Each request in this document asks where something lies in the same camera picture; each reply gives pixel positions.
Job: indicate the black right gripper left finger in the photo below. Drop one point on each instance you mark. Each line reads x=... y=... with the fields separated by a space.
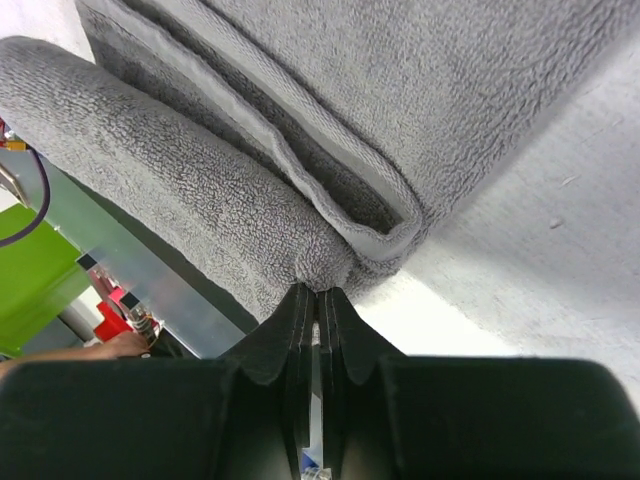
x=243 y=415

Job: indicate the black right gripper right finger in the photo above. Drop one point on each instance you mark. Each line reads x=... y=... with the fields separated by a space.
x=387 y=415

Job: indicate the grey towel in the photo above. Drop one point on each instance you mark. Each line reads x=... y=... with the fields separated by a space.
x=282 y=142

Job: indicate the red object in background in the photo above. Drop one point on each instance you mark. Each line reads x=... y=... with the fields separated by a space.
x=112 y=324

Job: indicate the green chair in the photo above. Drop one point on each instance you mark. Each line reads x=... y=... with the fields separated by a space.
x=39 y=279

